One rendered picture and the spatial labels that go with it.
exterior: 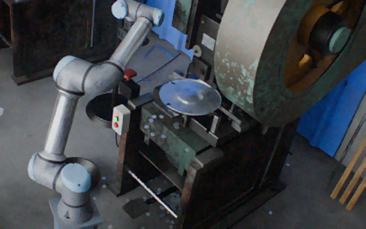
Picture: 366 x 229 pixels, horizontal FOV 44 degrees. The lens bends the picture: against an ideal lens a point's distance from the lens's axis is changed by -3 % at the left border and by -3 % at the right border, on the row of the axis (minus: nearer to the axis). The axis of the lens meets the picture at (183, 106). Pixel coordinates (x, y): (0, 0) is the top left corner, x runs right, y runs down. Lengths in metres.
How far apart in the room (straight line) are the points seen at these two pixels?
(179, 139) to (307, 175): 1.27
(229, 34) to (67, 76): 0.66
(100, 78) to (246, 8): 0.62
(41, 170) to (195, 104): 0.74
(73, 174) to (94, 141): 1.17
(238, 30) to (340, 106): 1.81
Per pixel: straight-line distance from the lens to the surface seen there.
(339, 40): 1.71
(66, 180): 1.83
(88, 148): 2.95
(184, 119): 2.15
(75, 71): 1.77
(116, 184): 2.66
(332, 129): 3.27
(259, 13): 1.41
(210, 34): 2.01
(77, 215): 1.94
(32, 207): 2.63
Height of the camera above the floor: 2.01
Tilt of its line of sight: 36 degrees down
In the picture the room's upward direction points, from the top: 12 degrees clockwise
